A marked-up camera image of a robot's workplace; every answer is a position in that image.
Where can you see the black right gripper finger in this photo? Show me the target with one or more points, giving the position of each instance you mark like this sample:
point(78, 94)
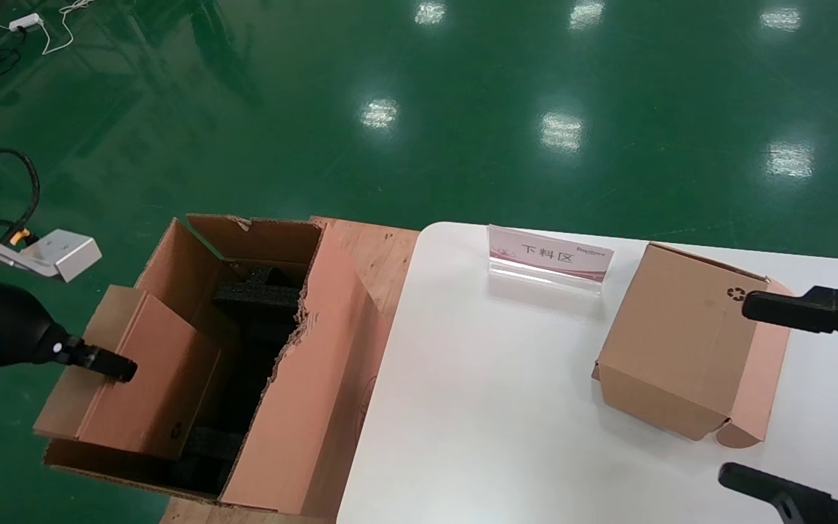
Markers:
point(775, 498)
point(812, 311)

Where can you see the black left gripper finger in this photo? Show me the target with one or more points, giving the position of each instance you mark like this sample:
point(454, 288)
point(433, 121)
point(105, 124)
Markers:
point(99, 362)

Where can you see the small cardboard box recycle symbol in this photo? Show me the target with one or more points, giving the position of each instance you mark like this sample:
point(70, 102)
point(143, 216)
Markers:
point(681, 342)
point(150, 378)

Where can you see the big open cardboard box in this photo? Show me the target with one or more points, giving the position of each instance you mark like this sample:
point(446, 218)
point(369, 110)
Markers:
point(324, 378)

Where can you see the acrylic sign with Chinese text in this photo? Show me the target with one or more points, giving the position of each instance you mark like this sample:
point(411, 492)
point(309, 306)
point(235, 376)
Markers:
point(550, 255)

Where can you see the white power strip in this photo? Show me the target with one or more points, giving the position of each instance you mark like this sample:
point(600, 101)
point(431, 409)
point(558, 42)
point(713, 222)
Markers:
point(26, 22)

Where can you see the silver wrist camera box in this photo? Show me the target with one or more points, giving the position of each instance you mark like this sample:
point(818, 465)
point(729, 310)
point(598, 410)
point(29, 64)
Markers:
point(62, 253)

